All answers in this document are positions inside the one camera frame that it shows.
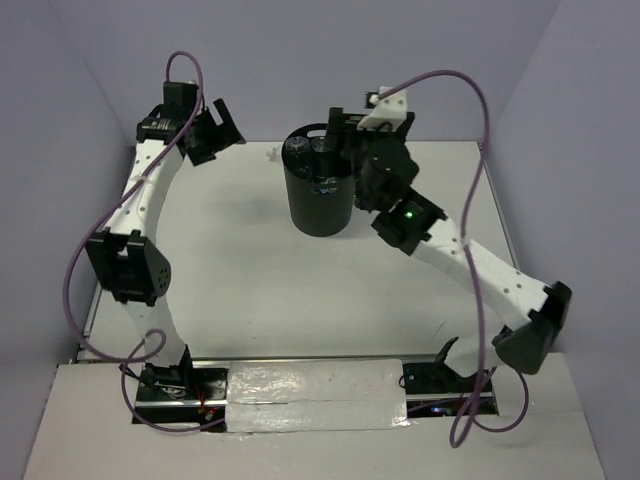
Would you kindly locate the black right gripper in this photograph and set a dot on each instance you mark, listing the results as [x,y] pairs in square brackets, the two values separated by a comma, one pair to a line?
[345,124]

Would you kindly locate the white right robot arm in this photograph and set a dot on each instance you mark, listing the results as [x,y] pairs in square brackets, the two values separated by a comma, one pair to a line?
[532,312]

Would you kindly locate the clear bottle blue cap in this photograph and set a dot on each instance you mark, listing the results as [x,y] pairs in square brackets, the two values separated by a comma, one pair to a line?
[297,156]

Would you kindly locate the labelled bottle white cap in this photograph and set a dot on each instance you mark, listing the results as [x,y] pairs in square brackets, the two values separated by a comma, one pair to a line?
[325,185]

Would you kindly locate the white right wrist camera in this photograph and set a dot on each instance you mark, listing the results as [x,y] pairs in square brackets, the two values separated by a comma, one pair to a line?
[386,112]

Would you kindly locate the black plastic bin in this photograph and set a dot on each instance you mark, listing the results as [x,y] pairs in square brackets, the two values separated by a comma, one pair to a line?
[319,215]

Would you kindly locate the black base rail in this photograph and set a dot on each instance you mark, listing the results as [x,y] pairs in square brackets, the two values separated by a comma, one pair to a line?
[431,389]

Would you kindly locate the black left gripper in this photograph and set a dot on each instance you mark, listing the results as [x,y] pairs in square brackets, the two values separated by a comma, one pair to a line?
[224,136]

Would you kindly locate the crushed clear plastic bottle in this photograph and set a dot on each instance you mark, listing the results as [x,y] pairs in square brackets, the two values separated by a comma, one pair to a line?
[322,161]

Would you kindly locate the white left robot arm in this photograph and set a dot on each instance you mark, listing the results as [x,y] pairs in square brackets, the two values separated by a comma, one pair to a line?
[123,252]

